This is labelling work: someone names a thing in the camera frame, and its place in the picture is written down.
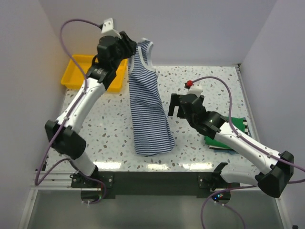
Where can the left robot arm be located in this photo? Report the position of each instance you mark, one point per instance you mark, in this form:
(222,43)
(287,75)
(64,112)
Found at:
(63,134)

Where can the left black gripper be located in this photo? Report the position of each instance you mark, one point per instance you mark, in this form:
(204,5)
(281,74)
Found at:
(129,44)

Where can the black white striped tank top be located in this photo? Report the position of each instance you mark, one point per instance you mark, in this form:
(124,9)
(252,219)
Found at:
(246,128)

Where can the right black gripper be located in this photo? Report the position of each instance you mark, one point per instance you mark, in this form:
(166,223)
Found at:
(174,101)

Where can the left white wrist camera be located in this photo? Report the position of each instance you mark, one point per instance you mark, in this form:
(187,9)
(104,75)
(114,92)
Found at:
(108,29)

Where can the aluminium frame rail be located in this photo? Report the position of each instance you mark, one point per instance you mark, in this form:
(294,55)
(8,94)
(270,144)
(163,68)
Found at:
(58,180)

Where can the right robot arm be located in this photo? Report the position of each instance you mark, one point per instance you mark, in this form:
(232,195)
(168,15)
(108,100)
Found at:
(273,170)

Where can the yellow plastic tray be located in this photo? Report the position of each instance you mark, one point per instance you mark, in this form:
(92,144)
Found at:
(73,78)

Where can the green tank top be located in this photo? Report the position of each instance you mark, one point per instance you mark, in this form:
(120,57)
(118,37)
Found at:
(230,135)

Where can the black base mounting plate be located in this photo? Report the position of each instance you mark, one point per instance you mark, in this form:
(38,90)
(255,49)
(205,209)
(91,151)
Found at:
(110,184)

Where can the blue striped tank top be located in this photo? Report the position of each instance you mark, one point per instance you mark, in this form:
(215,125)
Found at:
(151,131)

